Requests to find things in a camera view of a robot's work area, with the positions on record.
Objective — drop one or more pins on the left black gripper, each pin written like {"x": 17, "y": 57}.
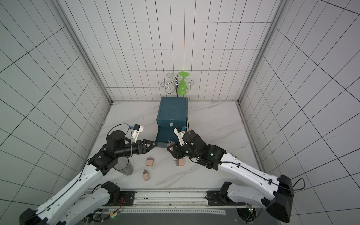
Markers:
{"x": 140, "y": 146}

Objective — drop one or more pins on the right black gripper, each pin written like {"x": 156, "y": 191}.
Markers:
{"x": 178, "y": 152}

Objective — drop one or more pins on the teal drawer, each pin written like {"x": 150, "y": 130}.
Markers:
{"x": 166, "y": 135}

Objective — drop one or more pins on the teal drawer cabinet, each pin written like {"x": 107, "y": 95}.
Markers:
{"x": 172, "y": 112}

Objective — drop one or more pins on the pink plug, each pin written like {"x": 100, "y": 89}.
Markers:
{"x": 170, "y": 143}
{"x": 146, "y": 176}
{"x": 180, "y": 162}
{"x": 149, "y": 162}

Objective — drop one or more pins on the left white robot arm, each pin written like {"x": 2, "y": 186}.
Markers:
{"x": 63, "y": 208}

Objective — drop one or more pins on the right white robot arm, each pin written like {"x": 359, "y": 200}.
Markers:
{"x": 275, "y": 194}

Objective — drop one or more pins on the dark mesh cup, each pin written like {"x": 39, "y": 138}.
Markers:
{"x": 124, "y": 166}

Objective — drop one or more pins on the green leaf ornament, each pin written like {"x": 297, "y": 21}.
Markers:
{"x": 182, "y": 87}

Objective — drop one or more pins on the silver cup tree stand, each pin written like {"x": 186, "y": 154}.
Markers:
{"x": 172, "y": 85}

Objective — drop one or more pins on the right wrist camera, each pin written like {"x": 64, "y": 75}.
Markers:
{"x": 180, "y": 132}

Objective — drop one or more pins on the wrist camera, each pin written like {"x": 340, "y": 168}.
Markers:
{"x": 180, "y": 132}
{"x": 136, "y": 130}

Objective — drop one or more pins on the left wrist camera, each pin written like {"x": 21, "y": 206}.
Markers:
{"x": 136, "y": 130}

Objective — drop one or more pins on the metal base rail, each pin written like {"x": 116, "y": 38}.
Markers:
{"x": 171, "y": 201}

